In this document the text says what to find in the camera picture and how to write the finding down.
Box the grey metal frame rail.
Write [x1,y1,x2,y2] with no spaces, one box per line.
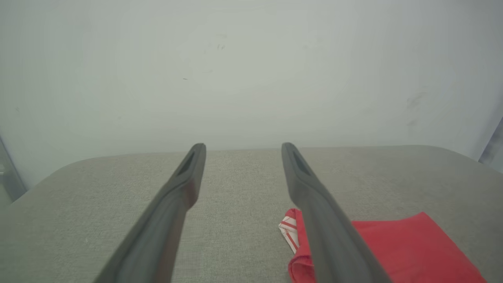
[0,137,28,207]

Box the red and white shirt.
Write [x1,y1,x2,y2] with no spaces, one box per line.
[278,208,488,283]

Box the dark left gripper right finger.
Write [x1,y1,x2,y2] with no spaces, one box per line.
[281,142,393,283]

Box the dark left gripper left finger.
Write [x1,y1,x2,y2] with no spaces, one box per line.
[94,143,207,283]

